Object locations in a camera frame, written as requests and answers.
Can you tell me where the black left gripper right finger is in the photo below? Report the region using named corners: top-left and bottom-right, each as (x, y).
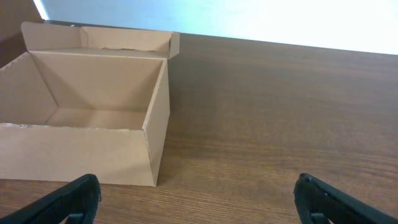
top-left (294, 173), bottom-right (397, 224)

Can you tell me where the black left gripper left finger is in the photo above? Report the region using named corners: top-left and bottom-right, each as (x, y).
top-left (1, 174), bottom-right (101, 224)

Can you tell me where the brown cardboard box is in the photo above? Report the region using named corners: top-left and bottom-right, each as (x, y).
top-left (1, 22), bottom-right (180, 186)

